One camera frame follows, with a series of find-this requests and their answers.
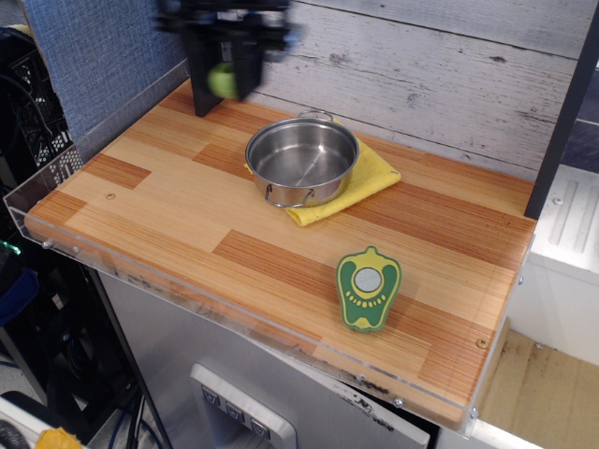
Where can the clear acrylic table guard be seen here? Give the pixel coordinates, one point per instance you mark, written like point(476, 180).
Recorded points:
point(170, 206)

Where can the stainless steel pot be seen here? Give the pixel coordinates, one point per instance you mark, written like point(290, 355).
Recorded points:
point(302, 162)

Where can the dark grey left post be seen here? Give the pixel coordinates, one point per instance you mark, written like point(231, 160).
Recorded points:
point(206, 105)

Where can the dark grey post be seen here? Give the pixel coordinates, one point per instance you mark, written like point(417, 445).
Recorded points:
point(206, 105)
point(571, 106)

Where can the dark grey right post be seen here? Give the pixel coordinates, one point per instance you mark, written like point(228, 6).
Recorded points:
point(571, 106)

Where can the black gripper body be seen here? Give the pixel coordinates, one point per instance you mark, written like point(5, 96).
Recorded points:
point(263, 23)

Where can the white aluminium rail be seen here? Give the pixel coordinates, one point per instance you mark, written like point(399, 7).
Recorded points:
point(567, 229)

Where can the green toy pepper half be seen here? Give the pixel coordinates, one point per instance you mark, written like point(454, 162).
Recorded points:
point(367, 285)

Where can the grey button panel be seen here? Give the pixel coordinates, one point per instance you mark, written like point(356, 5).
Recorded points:
point(238, 420)

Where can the green handled grey spatula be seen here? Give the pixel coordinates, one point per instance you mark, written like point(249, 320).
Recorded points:
point(221, 78)

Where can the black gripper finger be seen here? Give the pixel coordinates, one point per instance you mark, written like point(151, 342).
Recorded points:
point(203, 55)
point(248, 59)

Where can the black plastic crate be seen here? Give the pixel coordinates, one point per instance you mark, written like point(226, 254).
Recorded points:
point(32, 118)

